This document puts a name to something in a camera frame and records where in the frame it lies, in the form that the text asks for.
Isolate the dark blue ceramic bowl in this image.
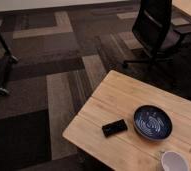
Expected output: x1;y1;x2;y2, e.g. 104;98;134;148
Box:
133;105;173;141

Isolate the small black rectangular object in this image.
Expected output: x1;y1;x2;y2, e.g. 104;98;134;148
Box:
102;119;128;137

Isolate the black office chair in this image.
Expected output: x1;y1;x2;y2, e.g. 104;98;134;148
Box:
122;0;191;68

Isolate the white cup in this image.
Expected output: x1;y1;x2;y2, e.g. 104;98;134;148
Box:
160;151;189;171

